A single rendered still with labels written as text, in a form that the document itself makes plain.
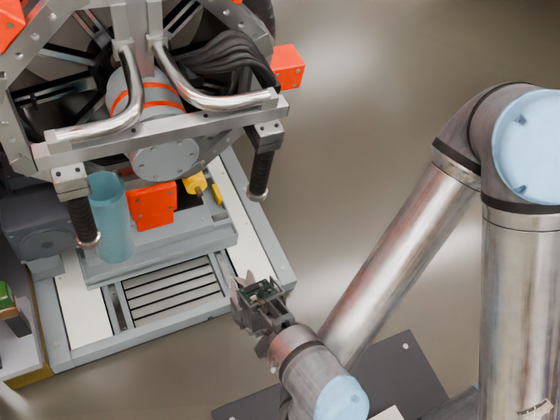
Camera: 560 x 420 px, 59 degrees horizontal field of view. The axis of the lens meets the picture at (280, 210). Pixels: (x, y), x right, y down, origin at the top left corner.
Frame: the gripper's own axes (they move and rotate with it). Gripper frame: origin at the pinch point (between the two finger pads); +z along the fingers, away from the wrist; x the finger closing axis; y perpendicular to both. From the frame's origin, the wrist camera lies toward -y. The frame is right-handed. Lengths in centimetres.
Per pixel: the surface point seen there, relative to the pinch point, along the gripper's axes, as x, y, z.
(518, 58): -225, -27, 105
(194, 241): -10, -32, 60
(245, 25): -16.0, 43.8, 18.0
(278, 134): -12.3, 28.8, 1.0
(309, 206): -62, -43, 70
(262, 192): -11.6, 13.1, 8.2
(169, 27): -5, 43, 31
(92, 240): 22.1, 14.0, 10.9
